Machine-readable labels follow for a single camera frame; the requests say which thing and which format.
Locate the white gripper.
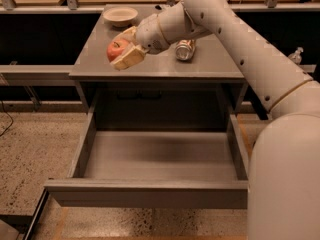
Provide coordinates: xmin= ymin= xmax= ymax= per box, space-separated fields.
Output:
xmin=111 ymin=14 xmax=170 ymax=70

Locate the red apple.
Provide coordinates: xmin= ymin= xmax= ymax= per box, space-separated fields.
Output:
xmin=106 ymin=38 xmax=129 ymax=62

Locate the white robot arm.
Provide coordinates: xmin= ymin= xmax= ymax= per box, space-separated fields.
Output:
xmin=107 ymin=0 xmax=320 ymax=240

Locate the grey drawer cabinet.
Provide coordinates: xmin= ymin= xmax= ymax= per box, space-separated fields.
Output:
xmin=70 ymin=20 xmax=247 ymax=131

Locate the open grey top drawer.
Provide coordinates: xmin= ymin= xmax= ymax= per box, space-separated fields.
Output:
xmin=45 ymin=95 xmax=248 ymax=209

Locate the white ceramic bowl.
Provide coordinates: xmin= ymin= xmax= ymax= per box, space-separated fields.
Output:
xmin=102 ymin=6 xmax=138 ymax=28

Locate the silver soda can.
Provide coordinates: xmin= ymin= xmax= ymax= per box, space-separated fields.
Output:
xmin=175 ymin=39 xmax=196 ymax=61

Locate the black floor cable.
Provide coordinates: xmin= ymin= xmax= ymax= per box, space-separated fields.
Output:
xmin=0 ymin=100 xmax=15 ymax=138

